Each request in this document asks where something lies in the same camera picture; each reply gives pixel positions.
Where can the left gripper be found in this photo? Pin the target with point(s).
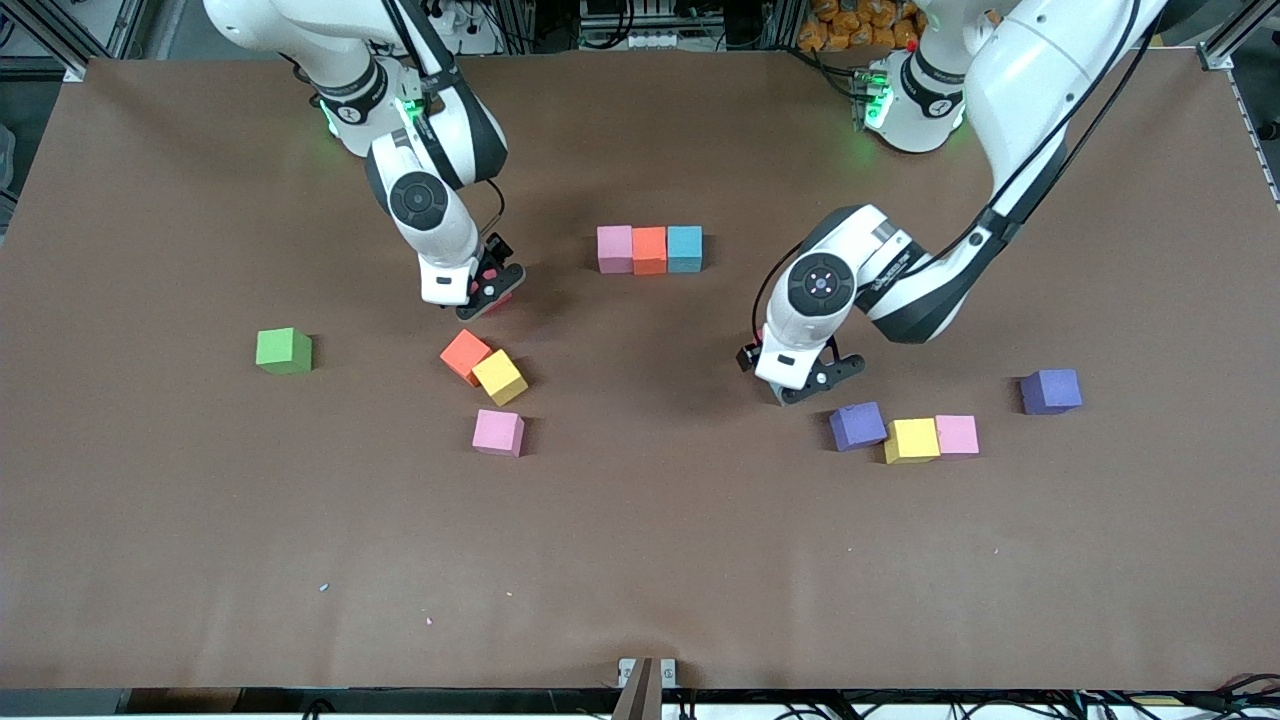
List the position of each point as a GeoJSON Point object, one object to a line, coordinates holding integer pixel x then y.
{"type": "Point", "coordinates": [747, 357]}

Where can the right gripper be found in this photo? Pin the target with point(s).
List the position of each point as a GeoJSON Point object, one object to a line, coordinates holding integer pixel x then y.
{"type": "Point", "coordinates": [495, 249]}

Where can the red foam cube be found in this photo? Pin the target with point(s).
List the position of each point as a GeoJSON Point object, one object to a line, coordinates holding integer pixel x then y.
{"type": "Point", "coordinates": [505, 300]}

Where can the orange foam cube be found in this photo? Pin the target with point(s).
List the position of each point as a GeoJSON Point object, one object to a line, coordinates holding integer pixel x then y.
{"type": "Point", "coordinates": [465, 353]}
{"type": "Point", "coordinates": [649, 250]}

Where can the yellow foam cube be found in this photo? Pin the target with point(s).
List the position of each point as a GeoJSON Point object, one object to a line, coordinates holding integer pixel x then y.
{"type": "Point", "coordinates": [498, 376]}
{"type": "Point", "coordinates": [911, 440]}

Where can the blue foam cube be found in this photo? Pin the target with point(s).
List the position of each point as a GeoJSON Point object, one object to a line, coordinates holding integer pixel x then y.
{"type": "Point", "coordinates": [685, 249]}

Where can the pink foam cube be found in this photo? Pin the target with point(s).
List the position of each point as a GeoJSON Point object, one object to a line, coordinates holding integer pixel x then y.
{"type": "Point", "coordinates": [958, 434]}
{"type": "Point", "coordinates": [497, 432]}
{"type": "Point", "coordinates": [614, 249]}

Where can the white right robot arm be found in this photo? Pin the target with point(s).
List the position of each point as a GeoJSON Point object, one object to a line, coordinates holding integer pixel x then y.
{"type": "Point", "coordinates": [445, 235]}

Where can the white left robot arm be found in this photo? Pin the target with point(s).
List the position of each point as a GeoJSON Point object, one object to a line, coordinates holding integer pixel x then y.
{"type": "Point", "coordinates": [1030, 70]}

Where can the purple foam cube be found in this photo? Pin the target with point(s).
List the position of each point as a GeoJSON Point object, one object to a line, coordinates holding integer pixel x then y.
{"type": "Point", "coordinates": [857, 426]}
{"type": "Point", "coordinates": [1050, 391]}

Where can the green foam cube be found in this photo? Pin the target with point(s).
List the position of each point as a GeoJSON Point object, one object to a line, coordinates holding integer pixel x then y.
{"type": "Point", "coordinates": [283, 352]}

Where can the brown table cover sheet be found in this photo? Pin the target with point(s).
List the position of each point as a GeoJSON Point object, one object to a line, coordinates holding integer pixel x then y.
{"type": "Point", "coordinates": [640, 550]}

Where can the white power strip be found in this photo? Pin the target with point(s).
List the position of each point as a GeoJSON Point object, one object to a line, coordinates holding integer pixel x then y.
{"type": "Point", "coordinates": [650, 40]}

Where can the orange objects pile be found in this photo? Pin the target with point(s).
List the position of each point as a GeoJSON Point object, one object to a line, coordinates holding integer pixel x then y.
{"type": "Point", "coordinates": [840, 30]}

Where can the metal table edge bracket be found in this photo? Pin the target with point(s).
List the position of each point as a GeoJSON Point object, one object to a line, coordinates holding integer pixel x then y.
{"type": "Point", "coordinates": [627, 668]}

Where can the aluminium frame post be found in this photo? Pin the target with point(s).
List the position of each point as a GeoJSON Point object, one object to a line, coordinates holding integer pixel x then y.
{"type": "Point", "coordinates": [1215, 55]}
{"type": "Point", "coordinates": [45, 35]}

